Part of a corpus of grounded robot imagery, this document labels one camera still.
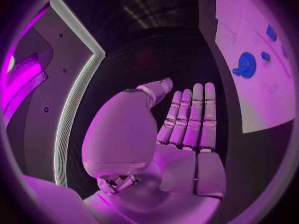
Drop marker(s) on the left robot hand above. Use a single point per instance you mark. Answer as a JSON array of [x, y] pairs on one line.
[[144, 171]]

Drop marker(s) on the white task board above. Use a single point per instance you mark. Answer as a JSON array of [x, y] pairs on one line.
[[261, 97]]

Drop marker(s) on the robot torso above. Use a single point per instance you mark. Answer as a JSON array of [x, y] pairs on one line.
[[37, 134]]

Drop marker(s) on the blue gear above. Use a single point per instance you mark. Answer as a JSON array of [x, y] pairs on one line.
[[246, 64]]

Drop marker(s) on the blue peg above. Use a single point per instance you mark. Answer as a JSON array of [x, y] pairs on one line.
[[265, 56]]

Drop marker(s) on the blue block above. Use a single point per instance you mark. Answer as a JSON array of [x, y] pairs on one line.
[[271, 32]]

